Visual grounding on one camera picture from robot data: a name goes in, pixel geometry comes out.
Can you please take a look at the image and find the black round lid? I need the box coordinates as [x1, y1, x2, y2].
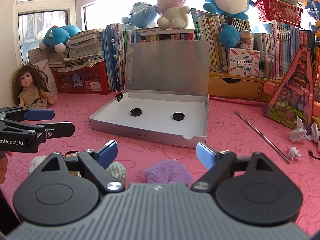
[130, 108, 142, 117]
[172, 112, 185, 121]

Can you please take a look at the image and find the person left hand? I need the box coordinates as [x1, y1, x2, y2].
[0, 152, 12, 185]

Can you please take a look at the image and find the green checked cloth pouch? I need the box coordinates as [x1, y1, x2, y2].
[106, 161, 127, 184]

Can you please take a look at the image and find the brown haired doll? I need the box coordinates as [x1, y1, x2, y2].
[11, 62, 57, 110]

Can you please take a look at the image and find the purple fluffy scrunchie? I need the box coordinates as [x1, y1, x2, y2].
[144, 160, 195, 187]

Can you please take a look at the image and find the metal rod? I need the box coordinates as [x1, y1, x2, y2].
[234, 111, 291, 164]

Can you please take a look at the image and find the red basket with books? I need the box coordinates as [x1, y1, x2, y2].
[52, 62, 110, 95]

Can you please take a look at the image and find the black binder clip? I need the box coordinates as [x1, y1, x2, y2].
[113, 90, 125, 102]

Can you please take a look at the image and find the small white origami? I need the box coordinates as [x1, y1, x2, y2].
[289, 147, 301, 160]

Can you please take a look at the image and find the wooden drawer organizer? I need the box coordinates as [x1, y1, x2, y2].
[208, 71, 281, 102]

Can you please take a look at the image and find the white origami rabbit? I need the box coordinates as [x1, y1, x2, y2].
[289, 117, 307, 142]

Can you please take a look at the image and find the blue plush on books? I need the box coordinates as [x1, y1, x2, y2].
[39, 25, 81, 53]

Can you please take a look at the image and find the stack of books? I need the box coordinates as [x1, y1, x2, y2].
[48, 29, 105, 72]

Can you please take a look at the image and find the pink triangular pencil case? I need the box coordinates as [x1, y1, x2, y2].
[263, 45, 313, 133]

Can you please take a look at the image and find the silver open box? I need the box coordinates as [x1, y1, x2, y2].
[89, 40, 210, 148]

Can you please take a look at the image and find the white pencil pattern box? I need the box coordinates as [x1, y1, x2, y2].
[228, 48, 260, 77]

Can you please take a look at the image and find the row of blue books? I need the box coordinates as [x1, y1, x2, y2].
[103, 23, 135, 91]

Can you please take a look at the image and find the row of shelf books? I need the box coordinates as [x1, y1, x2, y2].
[190, 8, 315, 80]

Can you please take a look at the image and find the blue elephant plush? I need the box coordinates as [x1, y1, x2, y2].
[121, 2, 158, 29]

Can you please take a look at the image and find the red basket on shelf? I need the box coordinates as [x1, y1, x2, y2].
[254, 0, 303, 28]

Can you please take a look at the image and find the large blue white plush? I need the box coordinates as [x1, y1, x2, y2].
[203, 0, 254, 48]

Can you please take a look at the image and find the pink white bunny plush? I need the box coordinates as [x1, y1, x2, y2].
[156, 0, 190, 29]

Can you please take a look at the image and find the white fluffy hair tie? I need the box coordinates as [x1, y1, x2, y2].
[28, 154, 48, 176]

